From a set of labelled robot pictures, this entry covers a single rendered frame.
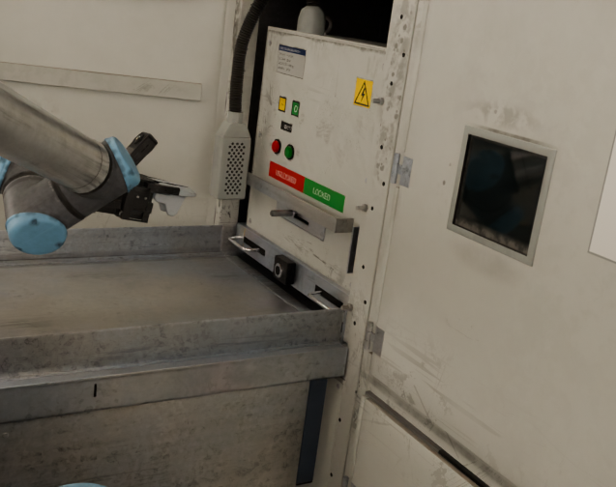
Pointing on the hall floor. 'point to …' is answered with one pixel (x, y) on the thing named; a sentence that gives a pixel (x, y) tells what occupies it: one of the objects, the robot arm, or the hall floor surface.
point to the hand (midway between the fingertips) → (190, 189)
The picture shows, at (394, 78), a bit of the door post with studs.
